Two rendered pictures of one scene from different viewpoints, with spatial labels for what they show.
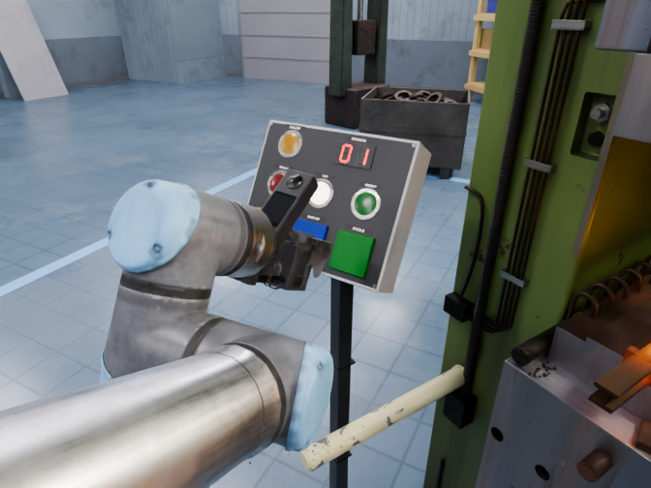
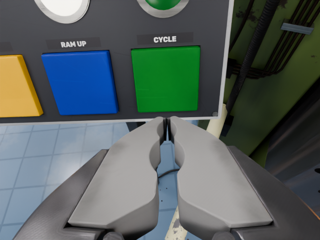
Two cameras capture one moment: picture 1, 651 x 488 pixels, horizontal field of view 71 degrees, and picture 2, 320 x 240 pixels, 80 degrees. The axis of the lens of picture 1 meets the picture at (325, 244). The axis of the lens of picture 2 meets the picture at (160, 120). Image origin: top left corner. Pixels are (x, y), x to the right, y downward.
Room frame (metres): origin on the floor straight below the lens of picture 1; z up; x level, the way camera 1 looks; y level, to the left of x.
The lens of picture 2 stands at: (0.60, 0.04, 1.17)
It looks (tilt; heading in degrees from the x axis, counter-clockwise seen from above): 58 degrees down; 333
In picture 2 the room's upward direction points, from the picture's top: 6 degrees counter-clockwise
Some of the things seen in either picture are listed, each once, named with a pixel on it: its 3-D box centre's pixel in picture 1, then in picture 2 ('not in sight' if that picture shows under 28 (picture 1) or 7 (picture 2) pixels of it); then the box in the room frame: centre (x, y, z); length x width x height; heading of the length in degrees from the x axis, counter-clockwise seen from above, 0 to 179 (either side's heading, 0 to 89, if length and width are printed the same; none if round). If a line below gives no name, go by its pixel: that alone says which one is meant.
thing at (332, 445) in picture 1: (390, 413); (201, 164); (0.72, -0.14, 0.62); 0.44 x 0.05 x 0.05; 123
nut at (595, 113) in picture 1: (597, 125); not in sight; (0.72, -0.43, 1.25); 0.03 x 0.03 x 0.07; 33
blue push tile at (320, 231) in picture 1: (307, 240); (84, 84); (0.80, 0.03, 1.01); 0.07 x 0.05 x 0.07; 58
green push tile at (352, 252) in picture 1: (352, 253); (166, 80); (0.74, -0.05, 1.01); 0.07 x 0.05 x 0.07; 58
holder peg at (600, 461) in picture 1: (594, 465); not in sight; (0.40, -0.36, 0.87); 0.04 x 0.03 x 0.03; 123
